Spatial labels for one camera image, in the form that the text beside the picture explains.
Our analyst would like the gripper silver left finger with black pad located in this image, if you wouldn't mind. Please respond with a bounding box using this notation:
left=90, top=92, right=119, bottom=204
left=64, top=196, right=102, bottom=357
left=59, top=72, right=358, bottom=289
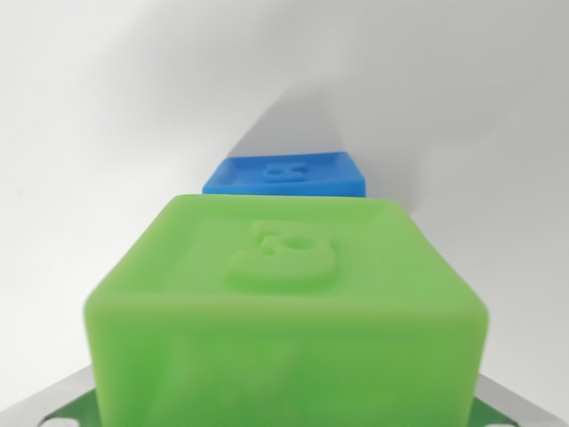
left=0, top=367, right=104, bottom=427

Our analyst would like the blue letter cube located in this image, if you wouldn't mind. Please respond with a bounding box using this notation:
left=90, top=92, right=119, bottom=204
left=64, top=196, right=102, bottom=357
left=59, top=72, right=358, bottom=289
left=202, top=150, right=368, bottom=197

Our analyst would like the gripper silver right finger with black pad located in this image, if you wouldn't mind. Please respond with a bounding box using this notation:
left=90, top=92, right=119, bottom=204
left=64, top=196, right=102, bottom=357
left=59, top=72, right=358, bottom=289
left=469, top=372, right=569, bottom=427

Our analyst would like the green letter cube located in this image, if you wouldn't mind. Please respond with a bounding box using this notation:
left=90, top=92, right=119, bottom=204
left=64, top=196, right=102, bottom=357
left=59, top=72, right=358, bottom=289
left=82, top=193, right=490, bottom=427

